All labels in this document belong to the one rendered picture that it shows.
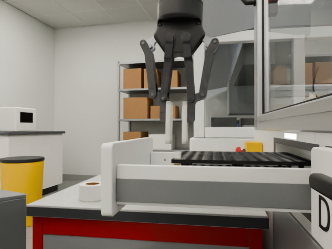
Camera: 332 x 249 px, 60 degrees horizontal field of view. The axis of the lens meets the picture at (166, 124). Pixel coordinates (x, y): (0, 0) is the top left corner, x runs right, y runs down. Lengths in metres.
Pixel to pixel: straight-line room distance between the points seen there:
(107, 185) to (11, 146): 3.47
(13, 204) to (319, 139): 0.45
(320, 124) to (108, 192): 0.31
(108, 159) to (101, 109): 4.84
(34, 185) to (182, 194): 2.74
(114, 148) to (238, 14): 1.11
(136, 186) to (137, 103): 4.12
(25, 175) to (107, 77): 2.75
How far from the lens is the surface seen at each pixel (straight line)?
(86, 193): 0.79
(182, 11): 0.47
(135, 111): 4.56
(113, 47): 5.36
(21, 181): 3.08
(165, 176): 0.44
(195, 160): 0.47
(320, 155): 0.37
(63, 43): 5.86
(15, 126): 4.16
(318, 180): 0.27
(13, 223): 0.51
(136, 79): 4.60
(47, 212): 0.80
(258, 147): 0.86
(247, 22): 1.44
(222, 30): 1.42
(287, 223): 0.62
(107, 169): 0.44
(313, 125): 0.44
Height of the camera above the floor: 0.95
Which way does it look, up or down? 1 degrees up
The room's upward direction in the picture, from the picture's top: straight up
